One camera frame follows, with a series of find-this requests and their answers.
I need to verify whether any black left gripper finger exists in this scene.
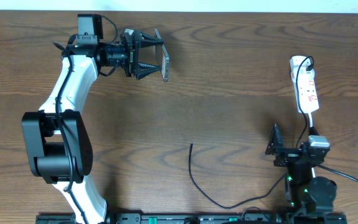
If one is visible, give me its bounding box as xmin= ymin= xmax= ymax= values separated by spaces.
xmin=134 ymin=62 xmax=161 ymax=80
xmin=137 ymin=30 xmax=162 ymax=49

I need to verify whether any Galaxy S25 Ultra smartphone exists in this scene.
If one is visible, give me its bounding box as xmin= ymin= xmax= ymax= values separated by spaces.
xmin=154 ymin=44 xmax=170 ymax=82

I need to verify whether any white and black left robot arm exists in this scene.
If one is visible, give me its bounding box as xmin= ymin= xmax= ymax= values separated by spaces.
xmin=21 ymin=29 xmax=169 ymax=223

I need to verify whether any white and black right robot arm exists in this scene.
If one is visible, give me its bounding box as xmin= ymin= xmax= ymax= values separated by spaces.
xmin=265 ymin=124 xmax=337 ymax=223

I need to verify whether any white power strip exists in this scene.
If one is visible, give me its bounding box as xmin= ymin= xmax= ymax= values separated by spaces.
xmin=290 ymin=55 xmax=319 ymax=114

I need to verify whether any white power strip cord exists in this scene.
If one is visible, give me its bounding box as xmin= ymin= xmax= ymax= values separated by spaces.
xmin=308 ymin=112 xmax=318 ymax=180

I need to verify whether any black mounting rail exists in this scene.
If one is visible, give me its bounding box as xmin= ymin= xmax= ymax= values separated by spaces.
xmin=35 ymin=212 xmax=348 ymax=224

